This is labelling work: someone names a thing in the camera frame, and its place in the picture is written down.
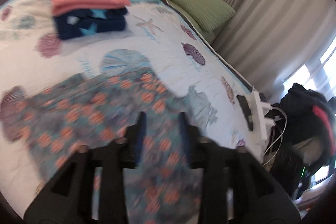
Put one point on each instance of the black remote control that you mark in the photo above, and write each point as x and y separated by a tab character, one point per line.
246	111

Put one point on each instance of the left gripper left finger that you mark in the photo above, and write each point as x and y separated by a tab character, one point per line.
88	187

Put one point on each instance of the white seashell quilt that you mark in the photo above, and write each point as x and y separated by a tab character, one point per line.
156	37

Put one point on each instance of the folded navy star blanket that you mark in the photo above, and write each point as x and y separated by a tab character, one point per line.
87	22

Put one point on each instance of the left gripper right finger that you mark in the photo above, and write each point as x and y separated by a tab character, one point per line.
235	187

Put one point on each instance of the black and red backpack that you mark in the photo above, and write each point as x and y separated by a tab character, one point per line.
310	117

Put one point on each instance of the teal floral patterned garment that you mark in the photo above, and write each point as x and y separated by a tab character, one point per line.
92	112

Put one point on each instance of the large green pillow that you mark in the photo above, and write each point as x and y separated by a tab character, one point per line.
209	14

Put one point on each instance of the grey pleated curtain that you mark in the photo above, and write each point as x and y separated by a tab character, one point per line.
275	43

